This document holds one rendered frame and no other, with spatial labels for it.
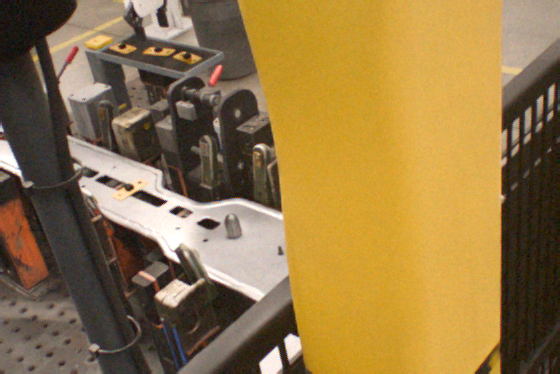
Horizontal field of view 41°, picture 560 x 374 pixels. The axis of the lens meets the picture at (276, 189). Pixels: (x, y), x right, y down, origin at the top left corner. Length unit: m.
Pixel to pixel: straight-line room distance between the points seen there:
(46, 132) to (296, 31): 0.12
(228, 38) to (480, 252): 4.14
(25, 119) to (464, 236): 0.23
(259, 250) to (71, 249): 1.11
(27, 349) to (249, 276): 0.70
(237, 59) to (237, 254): 3.21
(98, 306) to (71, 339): 1.49
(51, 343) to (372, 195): 1.57
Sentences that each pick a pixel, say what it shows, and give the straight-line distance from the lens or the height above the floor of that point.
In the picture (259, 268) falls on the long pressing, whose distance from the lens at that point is 1.41.
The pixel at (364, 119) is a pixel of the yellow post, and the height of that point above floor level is 1.71.
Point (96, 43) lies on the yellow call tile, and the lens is 2.21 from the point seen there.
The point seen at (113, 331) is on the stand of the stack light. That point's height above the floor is 1.62.
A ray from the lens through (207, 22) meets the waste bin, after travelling 4.52.
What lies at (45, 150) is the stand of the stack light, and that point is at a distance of 0.34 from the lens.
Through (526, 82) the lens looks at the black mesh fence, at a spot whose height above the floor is 1.55.
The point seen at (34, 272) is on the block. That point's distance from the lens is 2.05.
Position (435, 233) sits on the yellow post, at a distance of 0.38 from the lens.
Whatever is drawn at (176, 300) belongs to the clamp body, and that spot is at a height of 1.04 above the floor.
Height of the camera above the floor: 1.87
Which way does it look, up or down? 33 degrees down
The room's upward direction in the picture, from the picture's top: 11 degrees counter-clockwise
